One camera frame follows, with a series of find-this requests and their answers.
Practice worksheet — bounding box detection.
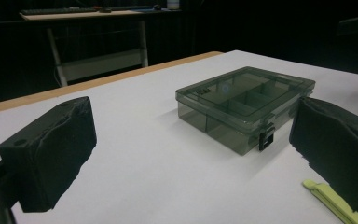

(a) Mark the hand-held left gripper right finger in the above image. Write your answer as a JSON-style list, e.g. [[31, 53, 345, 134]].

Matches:
[[288, 96, 358, 214]]

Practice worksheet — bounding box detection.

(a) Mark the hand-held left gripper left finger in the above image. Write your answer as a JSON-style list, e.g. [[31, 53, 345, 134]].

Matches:
[[0, 95, 98, 214]]

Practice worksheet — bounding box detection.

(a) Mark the yellow-green plastic clip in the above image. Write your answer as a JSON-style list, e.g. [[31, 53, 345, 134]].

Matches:
[[302, 178, 358, 224]]

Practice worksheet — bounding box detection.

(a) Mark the grey transparent compartment box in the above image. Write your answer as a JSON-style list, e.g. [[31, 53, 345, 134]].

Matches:
[[175, 65, 317, 157]]

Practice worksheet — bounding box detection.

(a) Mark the dark equipment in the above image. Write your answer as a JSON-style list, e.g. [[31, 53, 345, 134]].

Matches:
[[337, 12, 358, 57]]

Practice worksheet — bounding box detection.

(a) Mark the black keyboard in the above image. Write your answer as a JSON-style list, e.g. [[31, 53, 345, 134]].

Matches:
[[21, 7, 98, 16]]

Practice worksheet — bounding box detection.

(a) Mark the blue pad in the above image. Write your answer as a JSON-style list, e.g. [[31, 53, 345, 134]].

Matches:
[[130, 7, 157, 13]]

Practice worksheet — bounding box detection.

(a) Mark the grey metal stand frame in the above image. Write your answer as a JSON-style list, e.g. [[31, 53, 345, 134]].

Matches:
[[19, 8, 157, 88]]

